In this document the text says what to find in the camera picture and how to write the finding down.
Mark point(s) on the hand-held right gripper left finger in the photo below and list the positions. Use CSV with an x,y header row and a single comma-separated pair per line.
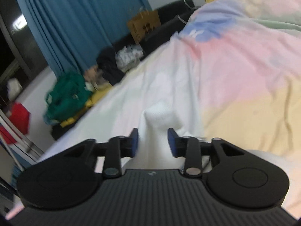
x,y
134,143

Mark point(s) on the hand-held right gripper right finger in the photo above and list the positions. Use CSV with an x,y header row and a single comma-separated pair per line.
x,y
172,143

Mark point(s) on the white pants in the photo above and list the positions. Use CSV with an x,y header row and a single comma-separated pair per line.
x,y
152,134

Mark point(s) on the yellow garment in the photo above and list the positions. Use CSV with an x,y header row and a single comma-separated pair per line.
x,y
94,98

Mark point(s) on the beige garment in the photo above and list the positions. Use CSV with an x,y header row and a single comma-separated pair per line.
x,y
93,76

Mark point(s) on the green garment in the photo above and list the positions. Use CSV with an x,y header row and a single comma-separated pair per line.
x,y
68,96

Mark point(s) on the dark garment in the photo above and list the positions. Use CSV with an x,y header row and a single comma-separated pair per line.
x,y
109,66

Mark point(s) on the white patterned garment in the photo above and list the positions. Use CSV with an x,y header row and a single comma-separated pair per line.
x,y
129,56

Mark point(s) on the pastel tie-dye blanket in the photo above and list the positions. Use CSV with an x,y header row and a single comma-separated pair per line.
x,y
235,63

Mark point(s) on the garment steamer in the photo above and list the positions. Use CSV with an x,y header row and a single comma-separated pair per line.
x,y
21,134

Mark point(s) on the brown paper bag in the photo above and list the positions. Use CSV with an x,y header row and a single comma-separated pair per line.
x,y
144,26

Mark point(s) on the red garment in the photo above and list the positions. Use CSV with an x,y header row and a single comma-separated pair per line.
x,y
18,120

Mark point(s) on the black sofa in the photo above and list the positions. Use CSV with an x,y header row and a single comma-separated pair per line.
x,y
169,21

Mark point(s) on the white cloth on windowsill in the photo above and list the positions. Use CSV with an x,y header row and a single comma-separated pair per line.
x,y
14,88

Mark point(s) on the blue curtain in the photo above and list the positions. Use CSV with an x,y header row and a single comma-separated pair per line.
x,y
77,21

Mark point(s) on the dark window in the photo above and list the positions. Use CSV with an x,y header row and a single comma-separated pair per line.
x,y
14,40

